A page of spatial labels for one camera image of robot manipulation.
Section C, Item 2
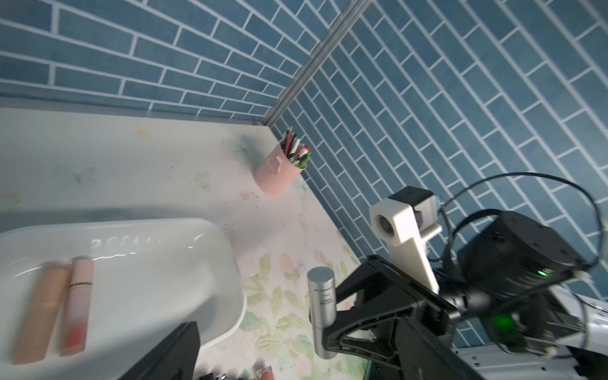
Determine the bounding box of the white storage box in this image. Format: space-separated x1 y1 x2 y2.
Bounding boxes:
1 218 246 379

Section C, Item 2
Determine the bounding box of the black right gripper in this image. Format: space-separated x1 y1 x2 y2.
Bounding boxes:
321 256 480 379

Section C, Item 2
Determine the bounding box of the red lip gloss tube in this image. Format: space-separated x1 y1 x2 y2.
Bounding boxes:
256 366 275 380

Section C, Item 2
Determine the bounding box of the pink metal pen bucket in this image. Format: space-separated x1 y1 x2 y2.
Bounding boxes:
253 144 303 196

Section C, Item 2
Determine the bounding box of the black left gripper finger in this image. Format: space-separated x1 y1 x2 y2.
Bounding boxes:
120 321 200 380

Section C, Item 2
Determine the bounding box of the pink lip gloss tube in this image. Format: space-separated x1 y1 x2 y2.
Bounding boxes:
60 258 95 356

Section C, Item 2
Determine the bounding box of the silver lipstick tube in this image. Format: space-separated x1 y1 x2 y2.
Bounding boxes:
307 267 337 359

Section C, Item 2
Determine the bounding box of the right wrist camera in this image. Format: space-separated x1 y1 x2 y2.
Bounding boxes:
369 186 443 295

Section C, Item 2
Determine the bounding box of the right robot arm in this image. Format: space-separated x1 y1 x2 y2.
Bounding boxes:
315 211 607 379

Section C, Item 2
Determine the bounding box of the beige lip gloss tube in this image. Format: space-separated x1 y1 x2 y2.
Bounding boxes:
13 265 71 365

